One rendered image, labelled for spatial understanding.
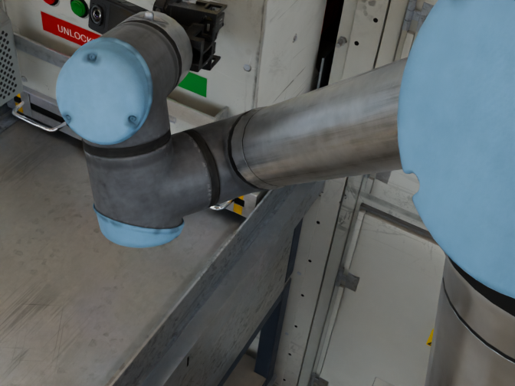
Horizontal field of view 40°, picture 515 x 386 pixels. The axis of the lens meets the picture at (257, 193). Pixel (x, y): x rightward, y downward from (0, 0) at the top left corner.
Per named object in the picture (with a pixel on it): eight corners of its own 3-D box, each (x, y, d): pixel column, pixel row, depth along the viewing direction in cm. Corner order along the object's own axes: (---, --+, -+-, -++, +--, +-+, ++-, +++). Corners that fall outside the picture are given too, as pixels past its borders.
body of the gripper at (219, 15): (221, 59, 92) (195, 89, 81) (159, 46, 93) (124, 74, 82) (229, 1, 88) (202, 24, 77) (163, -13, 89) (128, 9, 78)
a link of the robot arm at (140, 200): (217, 231, 77) (206, 126, 72) (119, 267, 72) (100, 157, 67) (178, 201, 85) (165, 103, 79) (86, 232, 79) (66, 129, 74)
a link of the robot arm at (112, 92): (59, 152, 68) (37, 50, 64) (109, 107, 79) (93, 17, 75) (150, 154, 66) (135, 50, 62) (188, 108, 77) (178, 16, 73)
